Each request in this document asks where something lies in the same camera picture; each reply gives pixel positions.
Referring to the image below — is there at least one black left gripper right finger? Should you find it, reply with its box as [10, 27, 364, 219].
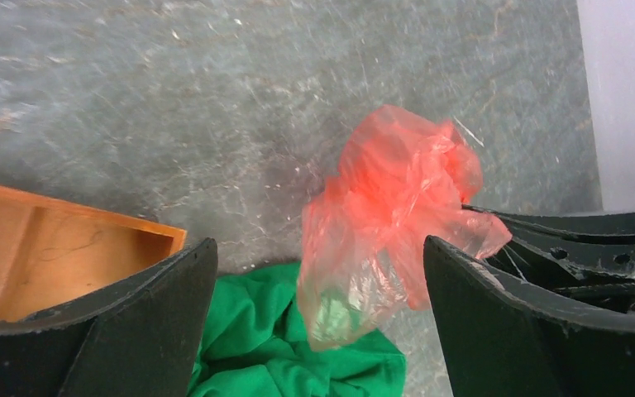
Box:
[423, 237, 635, 396]

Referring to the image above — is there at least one red plastic trash bag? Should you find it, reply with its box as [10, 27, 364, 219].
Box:
[297, 105, 512, 351]

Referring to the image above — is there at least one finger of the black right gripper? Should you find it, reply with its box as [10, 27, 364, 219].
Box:
[486, 212, 635, 307]

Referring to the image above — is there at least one green cloth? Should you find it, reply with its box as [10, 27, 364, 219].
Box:
[187, 262, 407, 396]

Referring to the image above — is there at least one orange compartment tray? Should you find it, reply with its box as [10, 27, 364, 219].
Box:
[0, 186, 187, 322]

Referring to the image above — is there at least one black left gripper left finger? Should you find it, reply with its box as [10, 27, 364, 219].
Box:
[0, 238, 218, 396]

